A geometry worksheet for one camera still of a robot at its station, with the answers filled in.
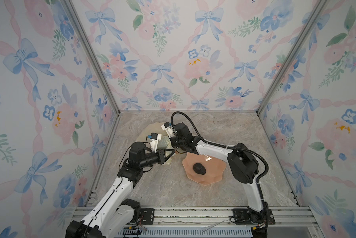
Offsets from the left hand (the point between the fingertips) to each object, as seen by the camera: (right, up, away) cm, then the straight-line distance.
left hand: (175, 151), depth 73 cm
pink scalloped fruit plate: (+23, -13, +17) cm, 31 cm away
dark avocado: (+13, -12, +13) cm, 22 cm away
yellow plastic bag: (-5, +4, +2) cm, 7 cm away
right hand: (-11, +2, +11) cm, 16 cm away
